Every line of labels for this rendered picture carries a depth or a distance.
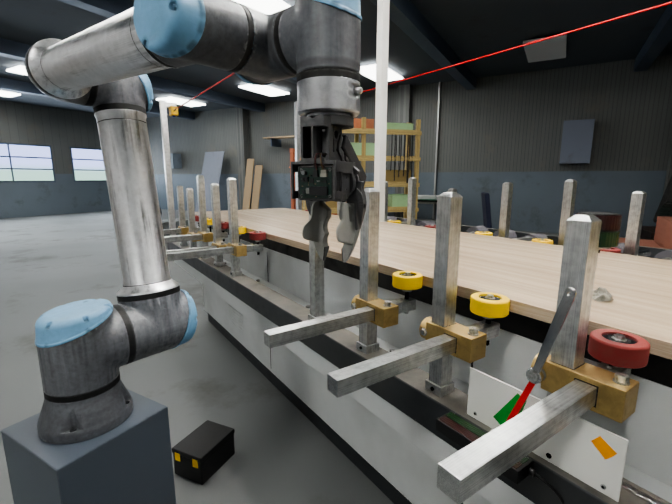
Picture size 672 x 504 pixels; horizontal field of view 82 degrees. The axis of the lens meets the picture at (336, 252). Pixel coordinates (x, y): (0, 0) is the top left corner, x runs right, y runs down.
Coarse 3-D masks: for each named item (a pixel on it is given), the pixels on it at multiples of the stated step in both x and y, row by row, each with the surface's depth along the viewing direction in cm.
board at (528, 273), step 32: (256, 224) 221; (288, 224) 221; (384, 224) 221; (352, 256) 131; (384, 256) 131; (416, 256) 131; (480, 256) 131; (512, 256) 131; (544, 256) 131; (608, 256) 131; (640, 256) 131; (480, 288) 93; (512, 288) 93; (544, 288) 93; (608, 288) 93; (640, 288) 93; (544, 320) 79; (608, 320) 72; (640, 320) 72
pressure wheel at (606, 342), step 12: (600, 336) 63; (612, 336) 63; (624, 336) 62; (636, 336) 63; (588, 348) 65; (600, 348) 62; (612, 348) 60; (624, 348) 59; (636, 348) 59; (648, 348) 59; (600, 360) 62; (612, 360) 60; (624, 360) 59; (636, 360) 59
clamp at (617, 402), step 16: (544, 368) 63; (560, 368) 61; (576, 368) 60; (592, 368) 60; (544, 384) 63; (560, 384) 61; (592, 384) 57; (608, 384) 55; (608, 400) 55; (624, 400) 54; (608, 416) 56; (624, 416) 55
